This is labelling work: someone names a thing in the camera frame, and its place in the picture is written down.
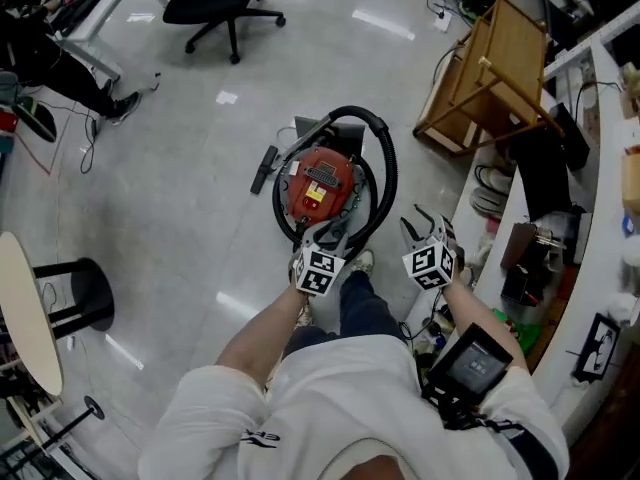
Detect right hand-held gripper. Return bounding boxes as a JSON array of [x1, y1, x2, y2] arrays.
[[398, 203, 459, 293]]

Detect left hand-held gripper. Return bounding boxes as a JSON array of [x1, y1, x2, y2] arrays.
[[288, 217, 351, 298]]

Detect black vacuum hose with wand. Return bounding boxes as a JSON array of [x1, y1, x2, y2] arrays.
[[271, 105, 400, 264]]

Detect person's right forearm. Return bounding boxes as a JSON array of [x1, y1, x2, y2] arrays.
[[441, 276, 532, 375]]

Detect person's left forearm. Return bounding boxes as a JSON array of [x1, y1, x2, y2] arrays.
[[216, 282, 307, 394]]

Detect red vacuum cleaner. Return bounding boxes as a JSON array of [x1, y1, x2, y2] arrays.
[[278, 146, 362, 227]]

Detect black vacuum floor nozzle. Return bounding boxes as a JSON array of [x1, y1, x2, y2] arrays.
[[248, 144, 280, 196]]

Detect person's right hand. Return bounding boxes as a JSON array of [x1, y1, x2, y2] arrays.
[[438, 212, 467, 272]]

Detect person's right shoe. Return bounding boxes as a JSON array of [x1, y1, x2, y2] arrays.
[[348, 249, 376, 280]]

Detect white slipper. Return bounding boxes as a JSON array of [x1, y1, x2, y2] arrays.
[[469, 187, 512, 218], [472, 164, 517, 193]]

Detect person's dark trousers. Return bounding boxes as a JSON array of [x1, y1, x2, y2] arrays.
[[282, 270, 409, 359]]

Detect brown box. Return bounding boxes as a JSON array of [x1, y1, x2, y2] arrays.
[[499, 221, 537, 270]]

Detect grey metal plate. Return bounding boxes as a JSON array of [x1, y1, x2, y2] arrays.
[[293, 115, 367, 162]]

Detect black box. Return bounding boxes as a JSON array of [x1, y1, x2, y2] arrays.
[[500, 262, 547, 308]]

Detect black bag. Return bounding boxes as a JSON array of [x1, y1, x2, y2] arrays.
[[508, 101, 592, 223]]

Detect green red snack packet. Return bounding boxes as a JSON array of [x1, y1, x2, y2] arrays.
[[492, 307, 545, 355]]

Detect black chest-mounted screen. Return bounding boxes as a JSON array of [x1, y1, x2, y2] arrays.
[[421, 322, 515, 432]]

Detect white metal shelving unit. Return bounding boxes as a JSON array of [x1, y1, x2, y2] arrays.
[[404, 0, 640, 444]]

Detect wooden shelf cart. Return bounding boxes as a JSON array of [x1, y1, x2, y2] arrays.
[[412, 0, 567, 158]]

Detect person's white shirt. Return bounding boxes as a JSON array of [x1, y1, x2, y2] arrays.
[[137, 335, 572, 480]]

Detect beige cardboard box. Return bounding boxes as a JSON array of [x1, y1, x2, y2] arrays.
[[619, 145, 640, 215]]

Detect black round stool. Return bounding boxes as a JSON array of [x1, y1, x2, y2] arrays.
[[31, 256, 116, 340]]

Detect round beige table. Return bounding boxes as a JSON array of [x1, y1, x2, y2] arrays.
[[0, 231, 65, 398]]

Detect black green board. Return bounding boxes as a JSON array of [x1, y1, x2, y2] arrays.
[[12, 95, 59, 144]]

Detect white desk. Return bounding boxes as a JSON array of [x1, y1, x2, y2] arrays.
[[52, 0, 152, 83]]

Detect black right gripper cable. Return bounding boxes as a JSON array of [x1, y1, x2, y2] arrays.
[[399, 287, 446, 342]]

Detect black picture frame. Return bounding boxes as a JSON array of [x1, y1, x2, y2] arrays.
[[572, 311, 622, 384]]

